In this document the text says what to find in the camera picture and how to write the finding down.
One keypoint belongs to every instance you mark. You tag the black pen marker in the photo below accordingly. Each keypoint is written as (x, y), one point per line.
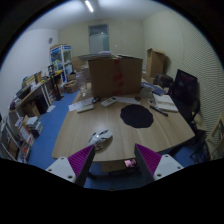
(158, 110)

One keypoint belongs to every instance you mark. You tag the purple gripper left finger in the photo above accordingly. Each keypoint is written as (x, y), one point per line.
(74, 168)

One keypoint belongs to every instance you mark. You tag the open white notebook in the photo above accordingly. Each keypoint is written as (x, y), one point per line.
(165, 103)

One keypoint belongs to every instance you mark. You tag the grey door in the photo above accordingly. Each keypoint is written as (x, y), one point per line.
(98, 38)

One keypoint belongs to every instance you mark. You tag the glass display cabinet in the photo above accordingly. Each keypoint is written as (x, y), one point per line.
(61, 58)

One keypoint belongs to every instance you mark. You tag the large brown cardboard box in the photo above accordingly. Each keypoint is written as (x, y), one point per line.
(115, 77)

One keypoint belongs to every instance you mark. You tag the ceiling light tube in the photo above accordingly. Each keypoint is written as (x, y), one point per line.
(88, 4)

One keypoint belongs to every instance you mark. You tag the open cardboard box on right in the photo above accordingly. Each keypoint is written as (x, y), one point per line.
(155, 62)

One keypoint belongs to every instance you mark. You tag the long shelf desk on left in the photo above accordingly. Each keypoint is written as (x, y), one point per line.
(21, 125)

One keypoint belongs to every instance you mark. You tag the white keyboard-like device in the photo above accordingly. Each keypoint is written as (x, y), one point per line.
(85, 108)

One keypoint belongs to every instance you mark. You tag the round black mouse pad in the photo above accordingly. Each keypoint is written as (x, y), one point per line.
(136, 116)

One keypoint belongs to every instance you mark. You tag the wooden chair right edge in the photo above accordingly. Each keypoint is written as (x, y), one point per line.
(215, 139)

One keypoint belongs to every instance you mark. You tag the white remote control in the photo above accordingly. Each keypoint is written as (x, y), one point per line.
(108, 102)

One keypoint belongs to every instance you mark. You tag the blue folder on table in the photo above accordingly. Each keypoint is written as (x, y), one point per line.
(156, 90)

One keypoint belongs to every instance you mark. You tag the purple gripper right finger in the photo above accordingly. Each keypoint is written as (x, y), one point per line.
(155, 165)

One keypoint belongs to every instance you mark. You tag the black office chair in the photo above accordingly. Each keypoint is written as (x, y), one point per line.
(184, 93)

